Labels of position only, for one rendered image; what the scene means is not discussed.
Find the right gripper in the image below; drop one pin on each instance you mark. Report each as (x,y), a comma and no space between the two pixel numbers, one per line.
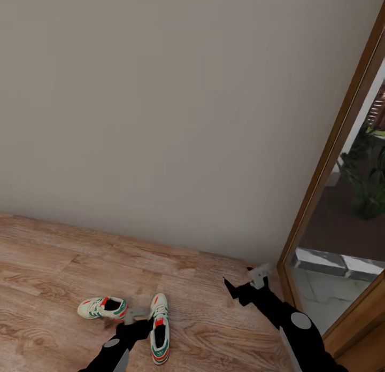
(247,294)

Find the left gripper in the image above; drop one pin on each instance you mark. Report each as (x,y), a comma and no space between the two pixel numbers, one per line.
(139,329)

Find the gym shoe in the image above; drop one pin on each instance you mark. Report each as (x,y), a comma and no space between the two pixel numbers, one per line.
(112,307)
(160,335)

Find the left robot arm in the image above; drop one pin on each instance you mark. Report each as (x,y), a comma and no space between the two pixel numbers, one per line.
(115,353)

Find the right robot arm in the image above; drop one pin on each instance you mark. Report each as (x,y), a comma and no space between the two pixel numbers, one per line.
(299,334)

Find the door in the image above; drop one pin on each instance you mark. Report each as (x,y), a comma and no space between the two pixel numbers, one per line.
(332,267)

